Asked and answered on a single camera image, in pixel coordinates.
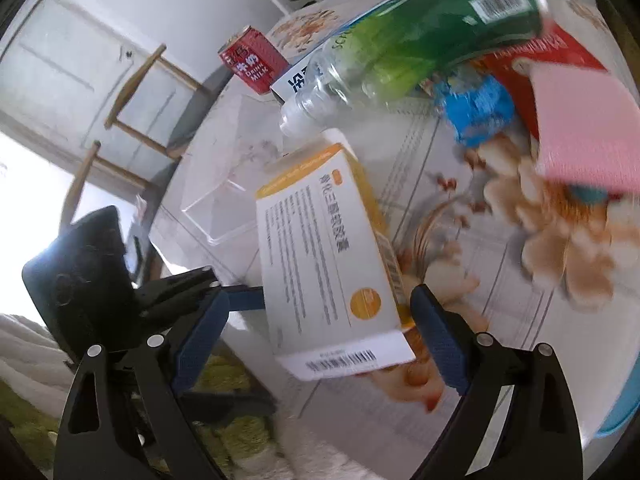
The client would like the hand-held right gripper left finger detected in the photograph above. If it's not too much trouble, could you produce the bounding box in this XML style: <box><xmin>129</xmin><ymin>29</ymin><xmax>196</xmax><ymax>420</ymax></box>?
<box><xmin>52</xmin><ymin>287</ymin><xmax>231</xmax><ymax>480</ymax></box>

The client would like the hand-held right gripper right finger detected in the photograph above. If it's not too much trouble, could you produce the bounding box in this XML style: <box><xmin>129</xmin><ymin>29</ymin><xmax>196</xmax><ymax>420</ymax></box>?
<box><xmin>409</xmin><ymin>284</ymin><xmax>585</xmax><ymax>480</ymax></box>

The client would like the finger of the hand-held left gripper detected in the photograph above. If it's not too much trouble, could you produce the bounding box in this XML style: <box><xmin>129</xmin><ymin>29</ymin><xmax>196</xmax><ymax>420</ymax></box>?
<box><xmin>131</xmin><ymin>266</ymin><xmax>266</xmax><ymax>333</ymax></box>

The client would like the white orange medicine box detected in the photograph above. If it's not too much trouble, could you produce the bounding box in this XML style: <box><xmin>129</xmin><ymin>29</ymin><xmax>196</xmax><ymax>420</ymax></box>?
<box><xmin>255</xmin><ymin>127</ymin><xmax>418</xmax><ymax>382</ymax></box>

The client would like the blue plastic basin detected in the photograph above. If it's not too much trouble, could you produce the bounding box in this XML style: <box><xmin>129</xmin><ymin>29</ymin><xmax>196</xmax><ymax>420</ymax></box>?
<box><xmin>595</xmin><ymin>370</ymin><xmax>636</xmax><ymax>438</ymax></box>

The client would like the blue white toothpaste box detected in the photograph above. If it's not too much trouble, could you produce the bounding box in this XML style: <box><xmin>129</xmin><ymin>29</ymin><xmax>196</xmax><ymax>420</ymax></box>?
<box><xmin>270</xmin><ymin>0</ymin><xmax>436</xmax><ymax>107</ymax></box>

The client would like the green plastic bottle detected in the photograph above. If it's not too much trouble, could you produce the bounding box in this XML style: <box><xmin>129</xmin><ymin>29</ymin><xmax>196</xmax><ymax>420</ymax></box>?
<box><xmin>279</xmin><ymin>0</ymin><xmax>551</xmax><ymax>138</ymax></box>

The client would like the green fluffy cloth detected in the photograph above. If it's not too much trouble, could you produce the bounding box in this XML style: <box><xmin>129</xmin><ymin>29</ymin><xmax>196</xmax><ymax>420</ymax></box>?
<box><xmin>0</xmin><ymin>355</ymin><xmax>281</xmax><ymax>480</ymax></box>

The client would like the clear plastic container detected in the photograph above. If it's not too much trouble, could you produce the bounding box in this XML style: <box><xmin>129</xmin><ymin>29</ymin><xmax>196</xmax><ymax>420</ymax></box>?
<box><xmin>180</xmin><ymin>95</ymin><xmax>291</xmax><ymax>246</ymax></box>

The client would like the floral tablecloth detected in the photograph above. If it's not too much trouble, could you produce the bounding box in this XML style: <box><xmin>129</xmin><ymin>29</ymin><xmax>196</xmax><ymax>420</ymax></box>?
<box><xmin>150</xmin><ymin>0</ymin><xmax>640</xmax><ymax>456</ymax></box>

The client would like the white fluffy blanket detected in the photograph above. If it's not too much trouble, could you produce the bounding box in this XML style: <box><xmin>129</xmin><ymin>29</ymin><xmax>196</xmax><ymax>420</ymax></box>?
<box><xmin>0</xmin><ymin>312</ymin><xmax>451</xmax><ymax>480</ymax></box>

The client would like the wooden chair dark seat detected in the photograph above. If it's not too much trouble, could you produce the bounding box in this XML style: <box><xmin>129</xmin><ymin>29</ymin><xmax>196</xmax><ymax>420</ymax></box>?
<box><xmin>60</xmin><ymin>42</ymin><xmax>236</xmax><ymax>241</ymax></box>

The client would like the white door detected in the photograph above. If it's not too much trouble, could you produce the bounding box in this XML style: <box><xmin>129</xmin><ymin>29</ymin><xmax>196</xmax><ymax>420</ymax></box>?
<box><xmin>0</xmin><ymin>0</ymin><xmax>201</xmax><ymax>181</ymax></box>

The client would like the blue crumpled wrapper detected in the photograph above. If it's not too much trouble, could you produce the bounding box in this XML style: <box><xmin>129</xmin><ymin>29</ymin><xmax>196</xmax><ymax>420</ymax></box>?
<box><xmin>432</xmin><ymin>72</ymin><xmax>516</xmax><ymax>147</ymax></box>

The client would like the red milk can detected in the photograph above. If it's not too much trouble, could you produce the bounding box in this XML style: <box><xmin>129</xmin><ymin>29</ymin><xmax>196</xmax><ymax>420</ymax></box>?
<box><xmin>217</xmin><ymin>26</ymin><xmax>291</xmax><ymax>95</ymax></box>

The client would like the pink sponge cloth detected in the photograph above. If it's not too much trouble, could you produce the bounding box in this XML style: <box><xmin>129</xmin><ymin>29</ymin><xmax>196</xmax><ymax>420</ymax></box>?
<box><xmin>530</xmin><ymin>57</ymin><xmax>640</xmax><ymax>196</ymax></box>

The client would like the red snack packet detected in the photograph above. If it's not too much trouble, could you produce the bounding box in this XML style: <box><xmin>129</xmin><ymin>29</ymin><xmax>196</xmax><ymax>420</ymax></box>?
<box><xmin>475</xmin><ymin>30</ymin><xmax>608</xmax><ymax>141</ymax></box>

